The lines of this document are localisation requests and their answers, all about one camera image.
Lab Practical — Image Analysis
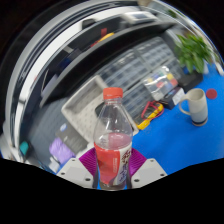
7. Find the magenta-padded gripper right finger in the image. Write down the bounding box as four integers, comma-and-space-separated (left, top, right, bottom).
126, 147, 168, 190

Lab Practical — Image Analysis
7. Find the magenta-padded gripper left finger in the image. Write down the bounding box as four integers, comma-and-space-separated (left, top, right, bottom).
56, 147, 100, 190

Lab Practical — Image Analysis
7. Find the clear red-capped drink bottle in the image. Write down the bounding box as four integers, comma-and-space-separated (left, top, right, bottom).
93, 87, 134, 192

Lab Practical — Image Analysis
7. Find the purple plastic bag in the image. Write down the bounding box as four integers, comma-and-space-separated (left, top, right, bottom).
48, 137, 76, 165

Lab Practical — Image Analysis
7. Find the dark grey carton box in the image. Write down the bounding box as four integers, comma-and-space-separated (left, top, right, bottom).
54, 123, 88, 154

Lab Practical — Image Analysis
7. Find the white perforated tray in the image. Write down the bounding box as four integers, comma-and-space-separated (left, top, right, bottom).
60, 74, 139, 144

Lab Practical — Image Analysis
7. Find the black rectangular case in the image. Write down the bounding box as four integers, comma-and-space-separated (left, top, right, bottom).
94, 100, 108, 118

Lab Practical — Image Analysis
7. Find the grey parts drawer cabinet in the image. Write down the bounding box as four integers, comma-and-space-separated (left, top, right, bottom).
121, 81, 154, 118
133, 35, 174, 73
96, 49, 151, 91

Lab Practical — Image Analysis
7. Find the black box with white label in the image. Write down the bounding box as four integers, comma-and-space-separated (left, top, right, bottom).
163, 87, 186, 110

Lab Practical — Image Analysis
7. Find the white and grey ceramic mug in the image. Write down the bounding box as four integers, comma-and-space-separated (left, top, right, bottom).
178, 87, 209, 127

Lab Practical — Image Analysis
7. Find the black soft pouch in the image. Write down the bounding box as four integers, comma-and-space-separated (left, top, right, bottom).
179, 71, 204, 94

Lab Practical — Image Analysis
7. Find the flat round red coaster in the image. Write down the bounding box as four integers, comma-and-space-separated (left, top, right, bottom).
205, 88, 218, 100

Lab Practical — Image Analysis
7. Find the dark overhead shelf unit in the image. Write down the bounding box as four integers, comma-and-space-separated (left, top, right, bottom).
6, 3, 188, 158

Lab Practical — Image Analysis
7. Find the green potted plant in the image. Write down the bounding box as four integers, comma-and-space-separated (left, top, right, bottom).
173, 33, 214, 75

